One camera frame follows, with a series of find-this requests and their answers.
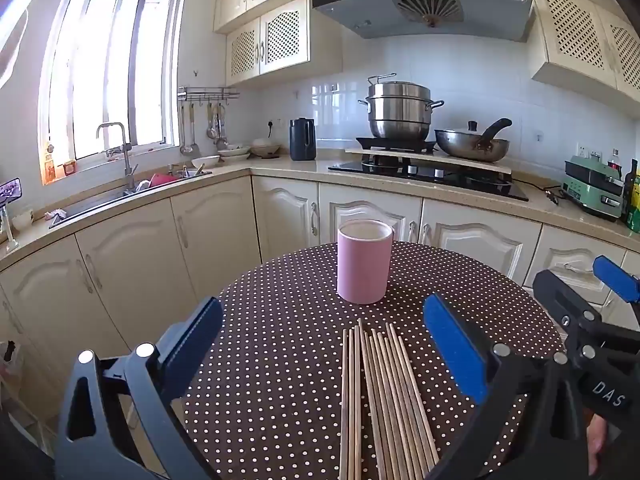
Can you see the white phone stand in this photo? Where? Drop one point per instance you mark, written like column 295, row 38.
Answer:
column 10, row 230

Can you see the white wall socket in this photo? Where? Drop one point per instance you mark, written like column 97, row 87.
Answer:
column 590, row 151

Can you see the steel kitchen sink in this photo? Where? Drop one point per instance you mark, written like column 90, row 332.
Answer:
column 100, row 202

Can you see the stack of plates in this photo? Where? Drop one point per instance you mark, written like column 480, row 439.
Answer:
column 234, row 153

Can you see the light wooden board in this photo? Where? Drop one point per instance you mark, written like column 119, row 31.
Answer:
column 440, row 160

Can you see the grey range hood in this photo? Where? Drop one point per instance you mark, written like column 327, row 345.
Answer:
column 380, row 5

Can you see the pink basin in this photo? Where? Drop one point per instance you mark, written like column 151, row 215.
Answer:
column 162, row 180

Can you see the white bowl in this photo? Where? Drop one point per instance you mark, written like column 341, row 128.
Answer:
column 205, row 161

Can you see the bunch of wooden chopsticks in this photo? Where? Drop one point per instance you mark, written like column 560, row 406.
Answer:
column 390, row 410

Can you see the stainless steel steamer pot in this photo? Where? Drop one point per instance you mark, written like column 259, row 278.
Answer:
column 400, row 110

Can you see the orange bottle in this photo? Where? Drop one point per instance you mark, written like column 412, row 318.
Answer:
column 49, row 165

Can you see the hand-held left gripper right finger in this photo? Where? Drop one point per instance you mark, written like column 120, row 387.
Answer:
column 452, row 345

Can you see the smartphone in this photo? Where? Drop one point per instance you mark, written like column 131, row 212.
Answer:
column 10, row 190

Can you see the dark glass bottle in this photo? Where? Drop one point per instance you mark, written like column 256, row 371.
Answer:
column 630, row 185

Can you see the polka dot round table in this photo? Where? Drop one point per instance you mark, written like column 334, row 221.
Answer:
column 280, row 360

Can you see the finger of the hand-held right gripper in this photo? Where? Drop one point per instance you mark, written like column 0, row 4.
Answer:
column 617, row 275
column 555, row 290

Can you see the person's right hand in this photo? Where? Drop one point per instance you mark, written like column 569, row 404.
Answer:
column 597, row 445

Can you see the beige bowl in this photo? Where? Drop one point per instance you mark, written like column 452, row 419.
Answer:
column 265, row 149

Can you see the cream lattice door wall cabinet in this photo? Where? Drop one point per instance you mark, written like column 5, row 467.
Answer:
column 280, row 40
column 580, row 35

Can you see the metal spoon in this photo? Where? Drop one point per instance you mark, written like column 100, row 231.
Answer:
column 212, row 132

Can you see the pink cloth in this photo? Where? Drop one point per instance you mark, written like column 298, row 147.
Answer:
column 56, row 215

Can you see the metal ladle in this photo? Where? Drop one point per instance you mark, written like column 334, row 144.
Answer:
column 186, row 149

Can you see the black glass gas stove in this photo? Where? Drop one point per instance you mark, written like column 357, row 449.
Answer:
column 450, row 180

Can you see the pink cup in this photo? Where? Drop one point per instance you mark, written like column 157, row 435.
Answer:
column 362, row 270

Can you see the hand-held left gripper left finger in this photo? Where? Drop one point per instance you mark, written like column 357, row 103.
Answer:
column 200, row 335

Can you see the metal wall rack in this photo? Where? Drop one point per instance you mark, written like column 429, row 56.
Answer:
column 207, row 94

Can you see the yellow green bottle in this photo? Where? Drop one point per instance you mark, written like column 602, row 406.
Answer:
column 635, row 210

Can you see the metal faucet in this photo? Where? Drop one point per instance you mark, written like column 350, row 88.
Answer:
column 127, row 160

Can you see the cream base cabinets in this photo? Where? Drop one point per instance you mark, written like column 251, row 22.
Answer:
column 215, row 230

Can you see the kitchen window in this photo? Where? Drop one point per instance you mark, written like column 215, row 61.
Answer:
column 100, row 70

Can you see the small white cup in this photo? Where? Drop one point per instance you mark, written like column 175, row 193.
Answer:
column 22, row 221

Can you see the green countertop appliance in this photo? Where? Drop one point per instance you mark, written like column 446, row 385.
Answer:
column 590, row 185

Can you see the dark blue kettle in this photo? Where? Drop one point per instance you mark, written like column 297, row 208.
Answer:
column 302, row 142

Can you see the wall socket with plug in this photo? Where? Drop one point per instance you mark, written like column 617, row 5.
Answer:
column 273, row 127

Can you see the beige kitchen countertop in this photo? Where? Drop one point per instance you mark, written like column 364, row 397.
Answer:
column 280, row 165

